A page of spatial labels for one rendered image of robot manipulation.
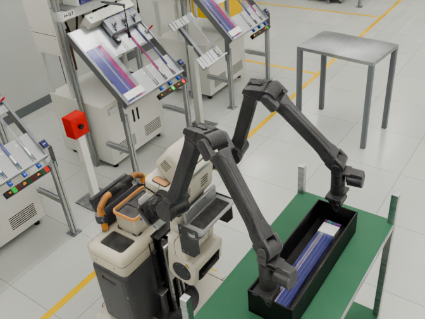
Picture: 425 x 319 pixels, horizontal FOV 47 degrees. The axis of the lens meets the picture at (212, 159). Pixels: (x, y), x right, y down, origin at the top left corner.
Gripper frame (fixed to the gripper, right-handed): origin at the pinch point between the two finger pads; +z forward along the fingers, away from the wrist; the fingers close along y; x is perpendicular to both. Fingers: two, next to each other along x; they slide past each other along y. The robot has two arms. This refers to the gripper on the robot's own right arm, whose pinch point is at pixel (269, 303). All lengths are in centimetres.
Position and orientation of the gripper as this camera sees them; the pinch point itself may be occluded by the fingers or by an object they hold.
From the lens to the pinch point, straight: 172.6
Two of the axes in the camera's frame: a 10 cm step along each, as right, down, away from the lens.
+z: 0.9, 8.3, 5.4
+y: 5.7, -4.9, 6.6
